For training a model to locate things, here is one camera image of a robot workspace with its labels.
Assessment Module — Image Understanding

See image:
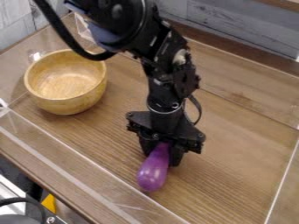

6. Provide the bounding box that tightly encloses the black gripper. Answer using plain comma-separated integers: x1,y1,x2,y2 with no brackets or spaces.
125,108,206,167

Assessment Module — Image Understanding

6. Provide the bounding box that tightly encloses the purple toy eggplant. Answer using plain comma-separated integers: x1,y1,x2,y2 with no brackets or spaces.
136,143,170,192

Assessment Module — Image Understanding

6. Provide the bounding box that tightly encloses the brown wooden bowl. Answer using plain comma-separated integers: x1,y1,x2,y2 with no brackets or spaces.
23,49,108,116

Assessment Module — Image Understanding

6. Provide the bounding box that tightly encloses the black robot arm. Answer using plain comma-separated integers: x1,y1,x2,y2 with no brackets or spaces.
33,0,206,166

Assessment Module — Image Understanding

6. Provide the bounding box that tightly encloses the clear acrylic table barrier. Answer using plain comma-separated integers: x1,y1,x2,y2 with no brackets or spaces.
0,28,299,224

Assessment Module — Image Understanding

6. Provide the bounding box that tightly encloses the yellow sticker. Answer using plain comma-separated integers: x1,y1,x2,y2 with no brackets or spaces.
41,194,57,214

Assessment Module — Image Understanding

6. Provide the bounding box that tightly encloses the black metal equipment base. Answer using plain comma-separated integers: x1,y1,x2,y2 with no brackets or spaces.
23,197,75,224

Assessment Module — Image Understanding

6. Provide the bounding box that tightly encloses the black cable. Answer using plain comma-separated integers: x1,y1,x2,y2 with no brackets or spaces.
0,197,47,224

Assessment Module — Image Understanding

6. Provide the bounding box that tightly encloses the clear acrylic corner bracket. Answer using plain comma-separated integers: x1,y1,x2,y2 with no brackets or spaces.
75,13,96,43

